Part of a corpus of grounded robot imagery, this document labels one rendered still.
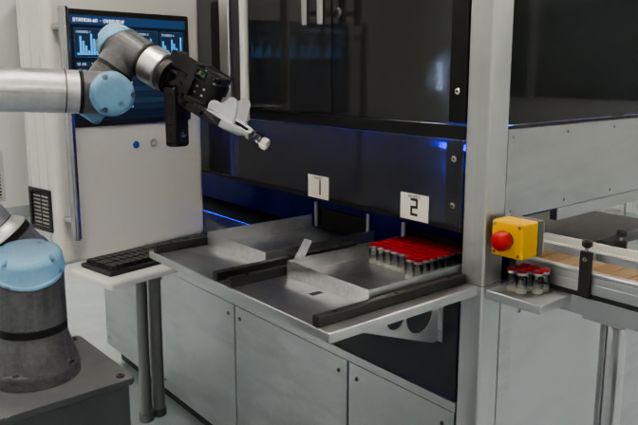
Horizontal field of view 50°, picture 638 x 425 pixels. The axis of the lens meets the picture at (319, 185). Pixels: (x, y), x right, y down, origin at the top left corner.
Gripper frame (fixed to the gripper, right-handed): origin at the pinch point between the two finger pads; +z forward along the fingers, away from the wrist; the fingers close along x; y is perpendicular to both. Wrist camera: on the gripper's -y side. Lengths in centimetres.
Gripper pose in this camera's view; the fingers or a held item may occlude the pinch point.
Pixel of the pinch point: (244, 134)
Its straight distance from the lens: 126.5
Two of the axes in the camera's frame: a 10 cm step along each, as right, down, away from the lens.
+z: 8.2, 5.1, -2.7
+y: 4.5, -8.6, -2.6
